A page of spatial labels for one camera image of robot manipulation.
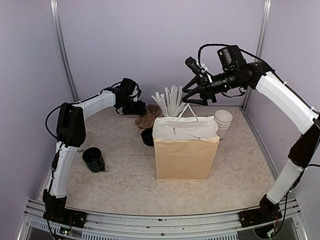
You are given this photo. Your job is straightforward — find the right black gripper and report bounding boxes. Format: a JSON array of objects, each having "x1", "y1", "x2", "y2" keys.
[{"x1": 183, "y1": 67, "x2": 247, "y2": 105}]

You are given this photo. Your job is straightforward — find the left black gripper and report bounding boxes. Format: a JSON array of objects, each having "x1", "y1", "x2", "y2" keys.
[{"x1": 119, "y1": 97, "x2": 147, "y2": 115}]

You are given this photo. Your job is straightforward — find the cardboard cup carrier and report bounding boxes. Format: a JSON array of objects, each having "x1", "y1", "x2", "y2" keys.
[{"x1": 134, "y1": 104, "x2": 162, "y2": 129}]

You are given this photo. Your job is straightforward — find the brown paper bag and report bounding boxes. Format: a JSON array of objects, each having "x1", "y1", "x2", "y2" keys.
[{"x1": 152, "y1": 114, "x2": 220, "y2": 182}]

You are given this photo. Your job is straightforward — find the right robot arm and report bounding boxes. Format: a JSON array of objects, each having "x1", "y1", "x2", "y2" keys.
[{"x1": 182, "y1": 43, "x2": 320, "y2": 226}]

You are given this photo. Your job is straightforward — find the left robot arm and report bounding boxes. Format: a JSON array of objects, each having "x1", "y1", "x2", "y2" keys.
[{"x1": 42, "y1": 78, "x2": 147, "y2": 223}]

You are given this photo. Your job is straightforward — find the bundle of wrapped white straws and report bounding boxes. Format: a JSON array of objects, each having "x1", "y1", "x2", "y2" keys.
[{"x1": 151, "y1": 85, "x2": 190, "y2": 117}]

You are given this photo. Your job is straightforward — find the stack of black lids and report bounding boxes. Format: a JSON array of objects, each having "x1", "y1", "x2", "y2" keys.
[{"x1": 140, "y1": 128, "x2": 154, "y2": 147}]

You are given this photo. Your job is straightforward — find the stack of white paper cups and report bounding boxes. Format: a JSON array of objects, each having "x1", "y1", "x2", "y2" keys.
[{"x1": 214, "y1": 109, "x2": 233, "y2": 141}]

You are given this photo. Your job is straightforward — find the right aluminium post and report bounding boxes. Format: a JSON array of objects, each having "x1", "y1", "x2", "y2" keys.
[{"x1": 242, "y1": 0, "x2": 272, "y2": 110}]

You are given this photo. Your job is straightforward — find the aluminium post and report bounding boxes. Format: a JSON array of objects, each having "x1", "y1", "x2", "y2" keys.
[
  {"x1": 49, "y1": 0, "x2": 79, "y2": 101},
  {"x1": 242, "y1": 0, "x2": 272, "y2": 110}
]

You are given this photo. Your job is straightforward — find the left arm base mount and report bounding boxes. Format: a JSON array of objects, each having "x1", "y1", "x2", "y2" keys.
[{"x1": 43, "y1": 208, "x2": 87, "y2": 229}]

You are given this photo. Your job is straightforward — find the left aluminium post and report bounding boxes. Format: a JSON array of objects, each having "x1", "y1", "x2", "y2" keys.
[{"x1": 49, "y1": 0, "x2": 79, "y2": 101}]

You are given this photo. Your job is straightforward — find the aluminium front rail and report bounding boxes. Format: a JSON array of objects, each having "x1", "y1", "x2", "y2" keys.
[{"x1": 17, "y1": 198, "x2": 309, "y2": 240}]

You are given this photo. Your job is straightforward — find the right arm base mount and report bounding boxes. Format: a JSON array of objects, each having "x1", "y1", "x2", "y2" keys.
[{"x1": 238, "y1": 205, "x2": 283, "y2": 228}]

